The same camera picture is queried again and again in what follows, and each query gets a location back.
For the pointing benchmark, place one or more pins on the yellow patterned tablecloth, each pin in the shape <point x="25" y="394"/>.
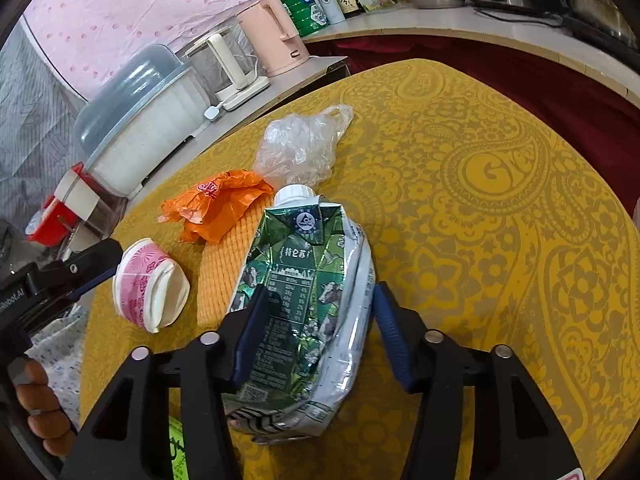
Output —
<point x="500" y="260"/>

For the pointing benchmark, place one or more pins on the red plastic box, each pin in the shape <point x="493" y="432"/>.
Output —
<point x="50" y="225"/>

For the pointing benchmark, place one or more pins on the clear plastic bag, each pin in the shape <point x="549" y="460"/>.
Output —
<point x="295" y="150"/>

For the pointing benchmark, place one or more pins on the black induction cooktop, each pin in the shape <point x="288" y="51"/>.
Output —
<point x="595" y="25"/>

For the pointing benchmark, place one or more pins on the pink dotted cloth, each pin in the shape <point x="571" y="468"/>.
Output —
<point x="125" y="10"/>

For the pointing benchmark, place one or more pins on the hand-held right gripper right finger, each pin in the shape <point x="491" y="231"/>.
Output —
<point x="395" y="340"/>

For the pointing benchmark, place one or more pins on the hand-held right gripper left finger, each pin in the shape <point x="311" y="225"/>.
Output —
<point x="252" y="330"/>

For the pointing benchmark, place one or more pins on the clear food container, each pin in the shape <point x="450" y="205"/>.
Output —
<point x="387" y="2"/>

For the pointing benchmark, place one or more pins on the orange corrugated foam sleeve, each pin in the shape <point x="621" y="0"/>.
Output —
<point x="220" y="270"/>

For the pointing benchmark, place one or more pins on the green milk carton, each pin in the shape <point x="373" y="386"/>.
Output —
<point x="300" y="270"/>

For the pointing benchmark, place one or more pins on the maroon counter curtain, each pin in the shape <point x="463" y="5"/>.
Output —
<point x="500" y="65"/>

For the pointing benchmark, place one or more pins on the person's left hand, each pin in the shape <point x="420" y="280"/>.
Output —
<point x="45" y="400"/>

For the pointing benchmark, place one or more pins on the white speckled cloth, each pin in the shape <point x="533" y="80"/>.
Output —
<point x="60" y="350"/>

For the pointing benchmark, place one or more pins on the grey patterned curtain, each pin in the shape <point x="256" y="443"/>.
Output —
<point x="35" y="135"/>

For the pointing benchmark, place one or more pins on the pink paper cup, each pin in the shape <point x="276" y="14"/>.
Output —
<point x="145" y="285"/>

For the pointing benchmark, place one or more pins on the white power plug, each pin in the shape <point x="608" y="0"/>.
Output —
<point x="211" y="112"/>

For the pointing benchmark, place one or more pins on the light green paper box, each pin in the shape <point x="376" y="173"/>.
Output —
<point x="179" y="450"/>

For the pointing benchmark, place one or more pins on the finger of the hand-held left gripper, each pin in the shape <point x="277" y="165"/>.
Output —
<point x="90" y="265"/>

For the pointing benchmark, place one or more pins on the pink electric kettle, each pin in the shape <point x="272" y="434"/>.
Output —
<point x="270" y="35"/>

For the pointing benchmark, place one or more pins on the orange plastic bag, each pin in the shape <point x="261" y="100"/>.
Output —
<point x="220" y="205"/>

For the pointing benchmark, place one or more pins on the small white box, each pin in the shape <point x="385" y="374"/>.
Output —
<point x="75" y="197"/>

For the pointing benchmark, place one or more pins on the green tin can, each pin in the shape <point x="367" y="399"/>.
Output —
<point x="300" y="12"/>

